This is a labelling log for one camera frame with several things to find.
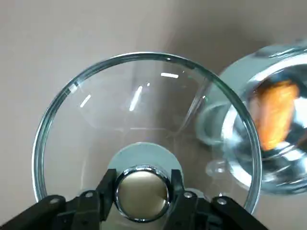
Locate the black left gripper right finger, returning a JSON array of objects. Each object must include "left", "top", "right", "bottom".
[{"left": 171, "top": 169, "right": 267, "bottom": 230}]

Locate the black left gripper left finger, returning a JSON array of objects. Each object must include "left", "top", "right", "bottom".
[{"left": 0, "top": 169, "right": 118, "bottom": 230}]

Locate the glass pot lid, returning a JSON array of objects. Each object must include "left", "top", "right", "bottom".
[{"left": 31, "top": 51, "right": 262, "bottom": 222}]

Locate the orange corn cob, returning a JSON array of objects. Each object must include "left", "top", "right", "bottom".
[{"left": 251, "top": 80, "right": 302, "bottom": 151}]

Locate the stainless steel pot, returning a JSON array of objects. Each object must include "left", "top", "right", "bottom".
[{"left": 196, "top": 38, "right": 307, "bottom": 196}]

